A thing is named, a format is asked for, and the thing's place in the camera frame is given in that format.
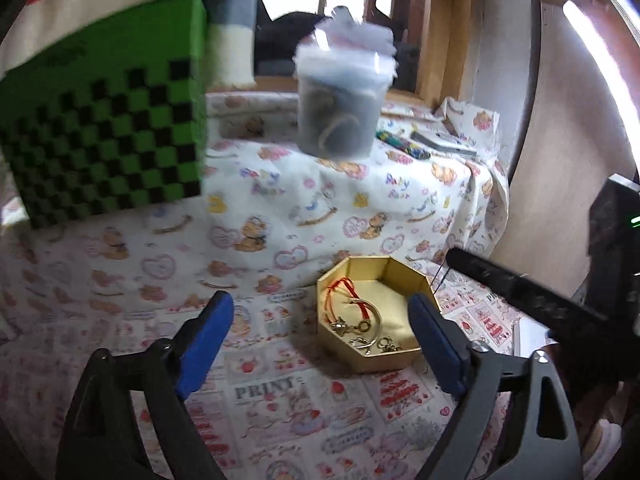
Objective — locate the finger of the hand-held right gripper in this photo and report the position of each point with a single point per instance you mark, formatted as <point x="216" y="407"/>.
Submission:
<point x="520" y="292"/>

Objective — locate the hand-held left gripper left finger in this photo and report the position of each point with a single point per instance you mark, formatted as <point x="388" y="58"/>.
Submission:
<point x="205" y="345"/>

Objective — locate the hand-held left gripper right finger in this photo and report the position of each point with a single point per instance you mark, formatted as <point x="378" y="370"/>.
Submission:
<point x="435" y="340"/>

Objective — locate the silver bangle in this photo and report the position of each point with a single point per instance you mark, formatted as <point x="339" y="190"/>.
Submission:
<point x="376" y="317"/>

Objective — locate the gold octagonal paper box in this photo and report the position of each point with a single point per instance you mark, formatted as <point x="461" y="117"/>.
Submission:
<point x="400" y="280"/>

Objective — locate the gold charm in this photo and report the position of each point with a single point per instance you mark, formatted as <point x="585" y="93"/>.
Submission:
<point x="345" y="327"/>

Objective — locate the white card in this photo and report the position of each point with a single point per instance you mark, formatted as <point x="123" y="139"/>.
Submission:
<point x="532" y="337"/>

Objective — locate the thin dark pin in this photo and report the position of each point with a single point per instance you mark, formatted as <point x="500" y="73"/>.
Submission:
<point x="440" y="277"/>

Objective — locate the strawberry printed cloth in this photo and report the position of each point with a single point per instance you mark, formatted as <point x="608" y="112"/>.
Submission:
<point x="280" y="410"/>

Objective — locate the bear printed white cloth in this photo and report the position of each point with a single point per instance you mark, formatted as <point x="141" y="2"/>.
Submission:
<point x="280" y="210"/>

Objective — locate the flat silver device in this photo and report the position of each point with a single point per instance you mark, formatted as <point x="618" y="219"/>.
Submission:
<point x="445" y="142"/>

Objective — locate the green black checkered box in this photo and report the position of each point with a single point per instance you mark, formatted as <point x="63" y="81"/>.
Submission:
<point x="100" y="135"/>

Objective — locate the translucent plastic container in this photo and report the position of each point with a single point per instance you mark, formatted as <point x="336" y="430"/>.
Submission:
<point x="340" y="110"/>

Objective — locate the wooden chair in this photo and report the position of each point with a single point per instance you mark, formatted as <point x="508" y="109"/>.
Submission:
<point x="395" y="20"/>

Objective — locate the cream fabric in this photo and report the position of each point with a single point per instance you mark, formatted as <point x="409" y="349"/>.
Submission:
<point x="75" y="5"/>

